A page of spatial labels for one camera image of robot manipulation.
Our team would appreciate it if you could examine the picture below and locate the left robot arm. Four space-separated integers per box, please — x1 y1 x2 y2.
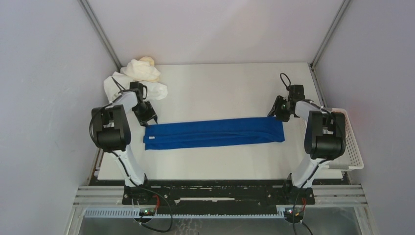
89 89 158 204

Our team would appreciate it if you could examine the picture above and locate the blue towel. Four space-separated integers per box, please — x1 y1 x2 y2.
143 117 285 150

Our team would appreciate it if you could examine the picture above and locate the white towel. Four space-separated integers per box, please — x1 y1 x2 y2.
103 72 168 102

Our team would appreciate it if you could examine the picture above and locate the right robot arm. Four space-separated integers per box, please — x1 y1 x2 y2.
268 96 346 204

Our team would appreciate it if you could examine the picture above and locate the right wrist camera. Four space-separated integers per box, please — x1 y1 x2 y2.
287 85 305 102

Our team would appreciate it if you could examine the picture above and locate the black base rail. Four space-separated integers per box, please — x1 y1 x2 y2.
122 180 316 215

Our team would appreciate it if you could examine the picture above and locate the white plastic basket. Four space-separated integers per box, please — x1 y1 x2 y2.
325 108 364 171

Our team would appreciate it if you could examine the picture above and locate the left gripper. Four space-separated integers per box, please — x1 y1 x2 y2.
132 101 158 128

